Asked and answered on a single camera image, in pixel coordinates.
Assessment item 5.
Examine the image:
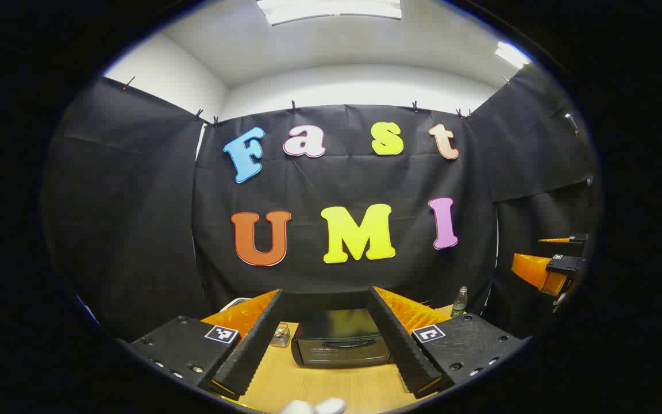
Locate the black electric oven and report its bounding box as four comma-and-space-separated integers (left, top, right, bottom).
291, 308, 393, 369

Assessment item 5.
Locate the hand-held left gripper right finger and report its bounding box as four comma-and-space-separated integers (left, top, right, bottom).
370, 286, 525, 400

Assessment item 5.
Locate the clear plastic water bottle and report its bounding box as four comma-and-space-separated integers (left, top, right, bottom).
451, 286, 469, 319

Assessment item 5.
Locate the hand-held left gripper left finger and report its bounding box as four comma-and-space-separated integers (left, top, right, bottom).
129, 289, 284, 401

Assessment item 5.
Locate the ceiling light panel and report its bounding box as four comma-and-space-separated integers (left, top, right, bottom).
495, 41, 533, 70

